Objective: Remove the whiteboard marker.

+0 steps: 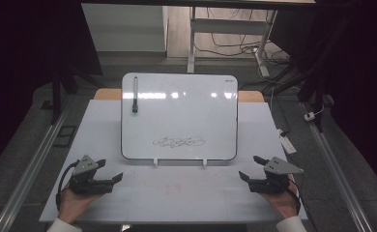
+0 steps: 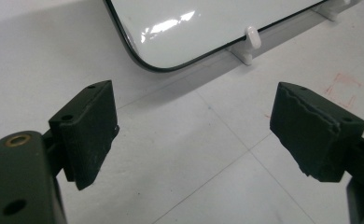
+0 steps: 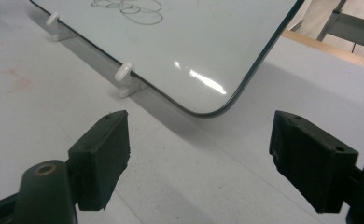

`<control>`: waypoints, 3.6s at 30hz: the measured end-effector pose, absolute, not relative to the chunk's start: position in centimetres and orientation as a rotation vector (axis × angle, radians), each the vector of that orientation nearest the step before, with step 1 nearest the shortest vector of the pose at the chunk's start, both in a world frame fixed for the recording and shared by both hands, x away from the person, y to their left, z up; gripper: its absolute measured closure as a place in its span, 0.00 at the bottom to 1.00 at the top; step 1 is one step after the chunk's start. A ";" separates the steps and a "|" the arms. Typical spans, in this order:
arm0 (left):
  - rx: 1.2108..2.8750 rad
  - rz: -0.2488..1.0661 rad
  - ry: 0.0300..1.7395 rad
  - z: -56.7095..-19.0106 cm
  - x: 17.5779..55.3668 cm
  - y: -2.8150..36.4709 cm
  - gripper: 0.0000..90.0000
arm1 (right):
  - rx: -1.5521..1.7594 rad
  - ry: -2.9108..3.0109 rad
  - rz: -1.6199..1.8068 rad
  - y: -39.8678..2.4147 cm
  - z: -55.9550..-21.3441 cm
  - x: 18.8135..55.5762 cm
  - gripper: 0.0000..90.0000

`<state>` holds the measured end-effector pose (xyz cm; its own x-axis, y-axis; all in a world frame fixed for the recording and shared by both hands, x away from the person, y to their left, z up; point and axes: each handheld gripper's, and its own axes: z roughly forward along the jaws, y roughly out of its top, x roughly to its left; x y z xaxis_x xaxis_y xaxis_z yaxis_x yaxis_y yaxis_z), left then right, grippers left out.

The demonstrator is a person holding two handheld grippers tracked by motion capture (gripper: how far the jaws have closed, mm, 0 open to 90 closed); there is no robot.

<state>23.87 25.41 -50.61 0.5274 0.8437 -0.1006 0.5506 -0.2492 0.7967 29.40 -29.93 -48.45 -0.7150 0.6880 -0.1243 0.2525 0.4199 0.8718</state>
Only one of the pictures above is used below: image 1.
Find white marker pen black cap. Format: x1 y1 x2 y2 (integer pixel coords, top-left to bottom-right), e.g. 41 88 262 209
131 75 139 114

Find black floor cables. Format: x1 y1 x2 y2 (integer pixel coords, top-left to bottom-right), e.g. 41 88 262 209
194 8 292 67

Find black stand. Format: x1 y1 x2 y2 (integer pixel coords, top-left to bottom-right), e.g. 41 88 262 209
263 62 328 133
41 61 104 126

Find white power strip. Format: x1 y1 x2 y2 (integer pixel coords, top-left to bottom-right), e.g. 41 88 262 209
275 129 298 156

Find white cabinet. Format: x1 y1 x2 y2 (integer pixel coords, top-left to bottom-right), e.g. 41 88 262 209
81 3 169 53

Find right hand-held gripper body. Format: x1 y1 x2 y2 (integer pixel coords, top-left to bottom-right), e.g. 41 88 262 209
248 157 305 195

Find dark curtain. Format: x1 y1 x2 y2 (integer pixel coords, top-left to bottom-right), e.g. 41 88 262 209
269 0 377 196
0 0 104 177

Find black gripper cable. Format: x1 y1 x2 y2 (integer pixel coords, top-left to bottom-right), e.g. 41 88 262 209
286 188 303 217
55 159 80 212

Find white table cover sheet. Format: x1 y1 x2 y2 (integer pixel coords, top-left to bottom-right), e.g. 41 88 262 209
39 99 308 224

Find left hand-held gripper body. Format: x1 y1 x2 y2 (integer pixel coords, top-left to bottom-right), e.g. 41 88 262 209
69 155 114 196

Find small white adapter with cable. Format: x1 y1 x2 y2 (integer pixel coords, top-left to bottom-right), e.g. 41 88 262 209
304 104 326 123

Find person's left hand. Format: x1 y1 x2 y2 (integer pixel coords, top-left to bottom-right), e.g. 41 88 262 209
58 185 102 224

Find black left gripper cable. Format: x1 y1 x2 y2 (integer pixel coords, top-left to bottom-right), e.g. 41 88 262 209
55 159 80 212

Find black floor plate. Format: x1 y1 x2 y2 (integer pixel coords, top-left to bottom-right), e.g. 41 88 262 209
52 125 78 149

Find person's right hand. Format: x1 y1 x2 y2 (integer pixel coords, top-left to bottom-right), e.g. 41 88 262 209
260 175 299 220

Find white whiteboard with black rim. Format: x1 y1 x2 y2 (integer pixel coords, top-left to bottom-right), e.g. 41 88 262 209
121 72 239 161

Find white desk frame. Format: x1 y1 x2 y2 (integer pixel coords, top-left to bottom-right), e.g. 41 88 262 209
187 6 278 78

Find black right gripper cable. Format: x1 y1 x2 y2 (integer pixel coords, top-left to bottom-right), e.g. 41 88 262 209
286 188 303 217

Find aluminium floor rail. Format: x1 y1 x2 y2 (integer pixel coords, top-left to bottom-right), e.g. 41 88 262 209
0 105 73 232
300 101 375 232

